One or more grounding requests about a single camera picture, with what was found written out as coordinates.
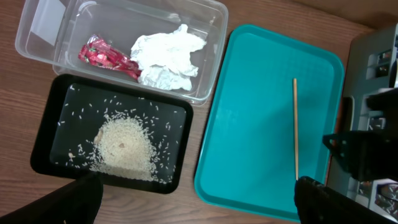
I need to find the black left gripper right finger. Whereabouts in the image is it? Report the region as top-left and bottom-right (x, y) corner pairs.
(294, 176), (395, 224)

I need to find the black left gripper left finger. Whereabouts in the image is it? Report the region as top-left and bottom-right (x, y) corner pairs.
(1, 174), (103, 224)

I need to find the cooked rice pile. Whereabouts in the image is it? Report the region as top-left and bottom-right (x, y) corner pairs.
(55, 85), (183, 184)

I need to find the red foil snack wrapper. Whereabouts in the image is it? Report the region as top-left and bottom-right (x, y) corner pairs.
(78, 35), (141, 80)

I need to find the white tissue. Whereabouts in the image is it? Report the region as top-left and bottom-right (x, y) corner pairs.
(130, 24), (206, 91)

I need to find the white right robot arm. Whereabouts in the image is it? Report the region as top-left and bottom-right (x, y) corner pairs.
(323, 88), (397, 182)

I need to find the teal plastic tray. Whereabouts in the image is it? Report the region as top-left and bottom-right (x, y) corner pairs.
(194, 24), (345, 222)

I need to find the black tray bin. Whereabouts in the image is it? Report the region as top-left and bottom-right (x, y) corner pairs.
(30, 74), (193, 194)

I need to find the grey dish rack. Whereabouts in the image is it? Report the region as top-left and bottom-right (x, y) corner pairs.
(327, 24), (397, 223)

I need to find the clear plastic bin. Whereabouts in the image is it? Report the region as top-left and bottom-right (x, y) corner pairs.
(15, 0), (228, 105)

